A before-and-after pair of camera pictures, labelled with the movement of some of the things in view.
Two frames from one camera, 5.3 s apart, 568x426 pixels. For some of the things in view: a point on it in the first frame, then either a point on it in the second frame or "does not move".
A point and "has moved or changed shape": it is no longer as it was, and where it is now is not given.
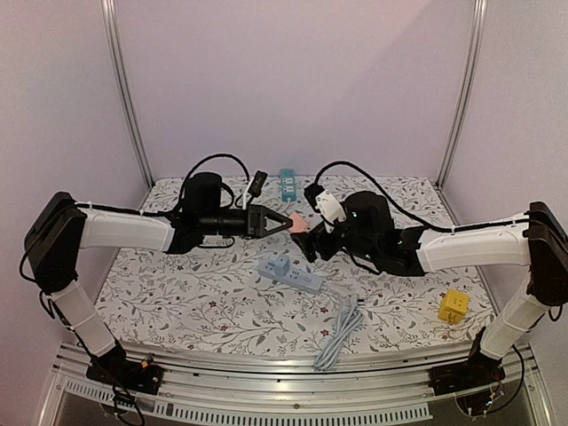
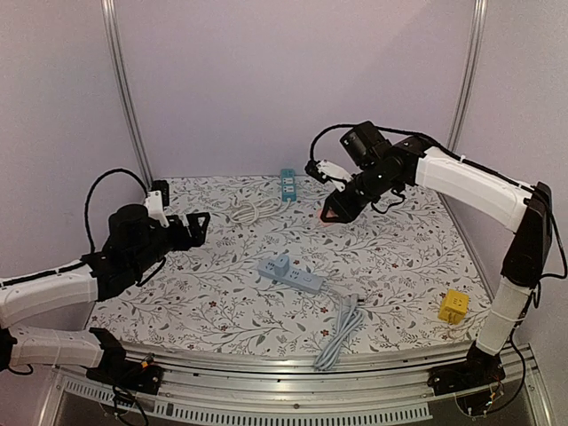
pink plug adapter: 299,224 has moved or changed shape
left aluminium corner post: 109,14 does not move
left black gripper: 256,221 -> 182,241
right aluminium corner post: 479,23 does not move
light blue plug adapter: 281,264 does not move
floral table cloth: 264,295 does not move
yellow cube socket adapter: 453,306 does not move
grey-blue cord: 348,314 does not move
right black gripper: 317,241 -> 351,195
